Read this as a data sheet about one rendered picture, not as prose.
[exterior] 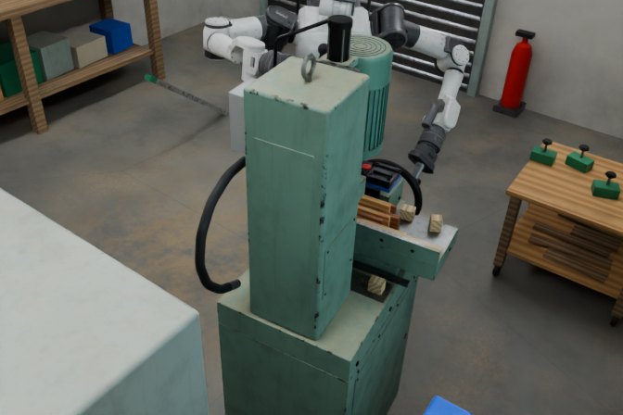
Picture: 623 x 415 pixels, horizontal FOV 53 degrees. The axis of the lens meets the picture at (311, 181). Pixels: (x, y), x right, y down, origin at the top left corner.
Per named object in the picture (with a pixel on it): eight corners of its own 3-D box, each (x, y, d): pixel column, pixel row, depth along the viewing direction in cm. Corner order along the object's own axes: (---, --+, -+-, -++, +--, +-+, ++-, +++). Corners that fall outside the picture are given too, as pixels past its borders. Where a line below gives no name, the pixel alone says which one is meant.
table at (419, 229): (464, 227, 210) (467, 213, 207) (434, 282, 188) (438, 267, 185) (307, 175, 233) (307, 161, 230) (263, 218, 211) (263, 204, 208)
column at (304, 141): (351, 294, 188) (373, 74, 147) (317, 344, 172) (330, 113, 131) (287, 269, 197) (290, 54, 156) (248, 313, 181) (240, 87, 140)
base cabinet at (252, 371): (400, 392, 255) (423, 262, 215) (336, 517, 213) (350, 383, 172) (303, 348, 272) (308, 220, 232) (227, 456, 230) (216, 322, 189)
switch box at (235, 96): (272, 139, 161) (272, 81, 152) (250, 157, 153) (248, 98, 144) (251, 132, 163) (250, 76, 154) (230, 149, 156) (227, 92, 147)
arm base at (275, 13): (254, 53, 230) (253, 33, 237) (286, 61, 234) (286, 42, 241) (267, 20, 219) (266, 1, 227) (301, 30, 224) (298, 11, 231)
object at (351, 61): (356, 81, 160) (362, 18, 150) (343, 94, 154) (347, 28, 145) (328, 74, 163) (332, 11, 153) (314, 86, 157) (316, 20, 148)
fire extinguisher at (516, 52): (525, 108, 466) (544, 31, 432) (515, 118, 453) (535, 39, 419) (502, 101, 474) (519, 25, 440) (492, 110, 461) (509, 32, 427)
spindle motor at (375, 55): (391, 140, 187) (403, 42, 169) (367, 168, 174) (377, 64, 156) (338, 125, 193) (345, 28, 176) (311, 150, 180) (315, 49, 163)
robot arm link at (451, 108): (437, 133, 239) (446, 103, 243) (454, 131, 232) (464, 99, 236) (425, 125, 236) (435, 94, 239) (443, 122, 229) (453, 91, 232)
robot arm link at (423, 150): (420, 174, 236) (431, 148, 240) (439, 173, 228) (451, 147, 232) (400, 155, 230) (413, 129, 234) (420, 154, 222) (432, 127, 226)
